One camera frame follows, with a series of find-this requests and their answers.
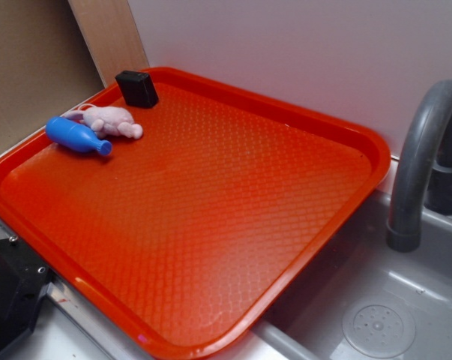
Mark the pink plush mouse toy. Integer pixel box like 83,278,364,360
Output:
63,103,143,140

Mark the black box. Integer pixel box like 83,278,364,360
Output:
115,70,159,109

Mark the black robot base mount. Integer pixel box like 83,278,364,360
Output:
0,236,52,357

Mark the blue plastic toy bottle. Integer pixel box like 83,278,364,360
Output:
45,117,112,156

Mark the grey curved faucet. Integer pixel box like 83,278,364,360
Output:
387,79,452,252

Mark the brown wooden board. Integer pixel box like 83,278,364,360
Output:
69,0,149,87

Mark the red plastic tray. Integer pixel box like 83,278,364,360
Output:
0,67,391,359

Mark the grey plastic sink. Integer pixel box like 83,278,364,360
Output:
254,192,452,359

